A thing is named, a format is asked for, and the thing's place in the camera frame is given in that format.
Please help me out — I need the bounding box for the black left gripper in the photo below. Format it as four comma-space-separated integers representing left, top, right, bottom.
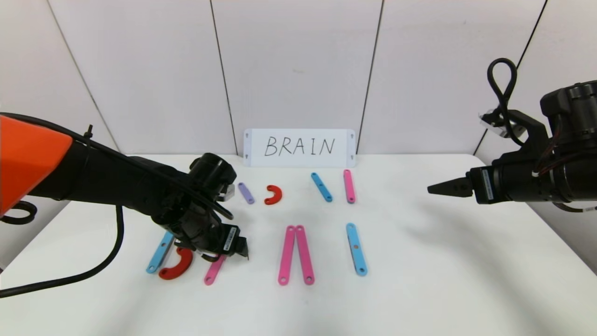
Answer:
195, 211, 250, 260

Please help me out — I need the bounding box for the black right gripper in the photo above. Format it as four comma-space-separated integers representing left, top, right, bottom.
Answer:
427, 160, 555, 204

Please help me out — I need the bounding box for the long pink bar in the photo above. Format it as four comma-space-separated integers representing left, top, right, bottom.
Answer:
204, 255, 227, 286
278, 225, 296, 286
296, 225, 315, 285

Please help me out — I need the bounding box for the white BRAIN word card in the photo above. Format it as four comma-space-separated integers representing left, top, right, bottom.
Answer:
243, 129, 356, 168

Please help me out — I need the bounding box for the short purple bar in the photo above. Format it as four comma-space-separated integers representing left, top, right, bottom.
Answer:
237, 182, 255, 205

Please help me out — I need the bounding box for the large red arc piece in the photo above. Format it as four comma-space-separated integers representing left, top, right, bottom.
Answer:
158, 247, 194, 280

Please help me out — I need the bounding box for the long blue bar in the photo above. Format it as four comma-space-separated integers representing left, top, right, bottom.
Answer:
146, 232, 174, 274
346, 223, 368, 276

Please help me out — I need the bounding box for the short blue bar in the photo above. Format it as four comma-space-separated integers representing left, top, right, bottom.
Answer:
311, 172, 333, 203

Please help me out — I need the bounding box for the short pink bar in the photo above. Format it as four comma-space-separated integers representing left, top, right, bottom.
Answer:
343, 169, 356, 204

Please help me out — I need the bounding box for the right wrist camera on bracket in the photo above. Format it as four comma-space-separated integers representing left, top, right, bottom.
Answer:
479, 110, 551, 161

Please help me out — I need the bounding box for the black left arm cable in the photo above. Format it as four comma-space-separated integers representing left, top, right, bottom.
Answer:
0, 112, 234, 299

